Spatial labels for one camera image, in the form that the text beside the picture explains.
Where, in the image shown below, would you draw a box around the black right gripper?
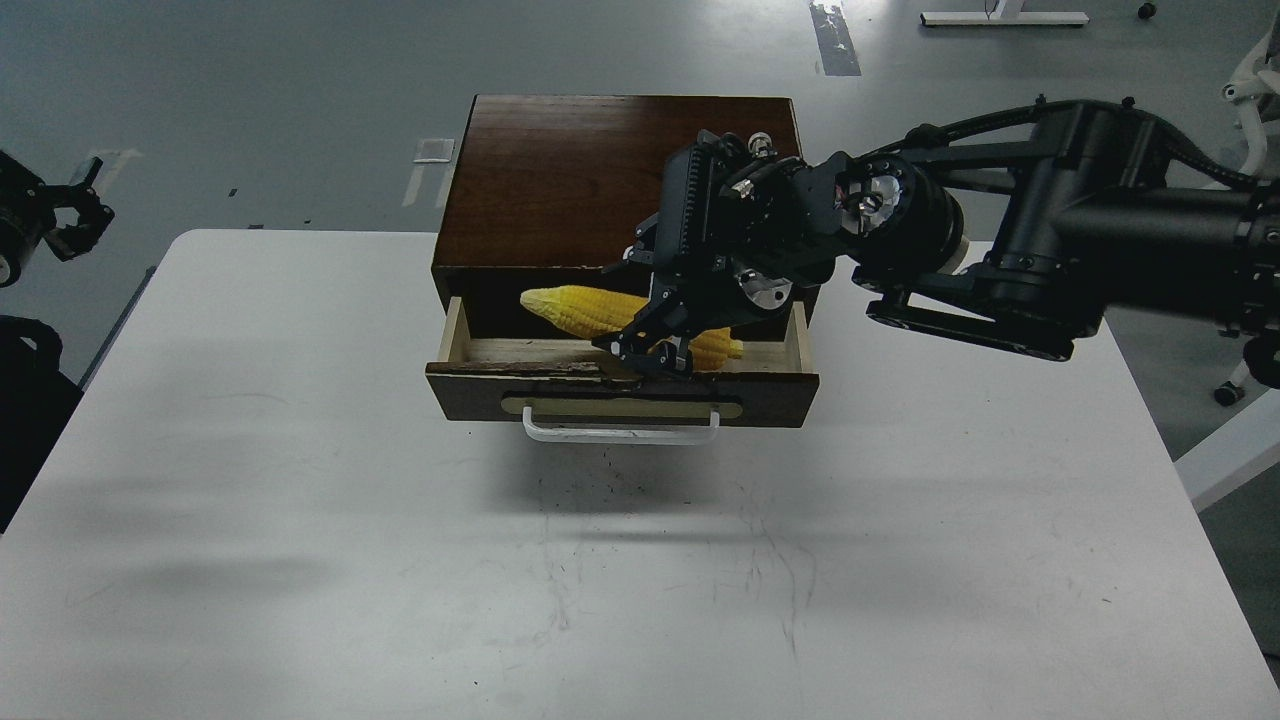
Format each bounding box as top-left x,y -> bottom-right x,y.
591,129 -> 861,380

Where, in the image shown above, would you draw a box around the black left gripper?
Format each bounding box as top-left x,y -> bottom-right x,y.
1,151 -> 116,288

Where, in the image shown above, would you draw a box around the yellow corn cob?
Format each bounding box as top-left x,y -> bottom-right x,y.
518,284 -> 745,372

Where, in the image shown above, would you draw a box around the wooden drawer with white handle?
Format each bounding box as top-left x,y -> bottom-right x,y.
425,299 -> 820,445

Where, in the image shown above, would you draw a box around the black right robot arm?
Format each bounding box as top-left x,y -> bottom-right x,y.
593,100 -> 1277,387

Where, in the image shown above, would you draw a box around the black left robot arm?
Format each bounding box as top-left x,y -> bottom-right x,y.
1,152 -> 115,530

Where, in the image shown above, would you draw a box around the dark wooden drawer cabinet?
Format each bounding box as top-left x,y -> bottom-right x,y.
431,95 -> 801,340

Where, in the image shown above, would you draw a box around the white desk base bar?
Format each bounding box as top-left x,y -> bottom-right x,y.
919,1 -> 1091,28

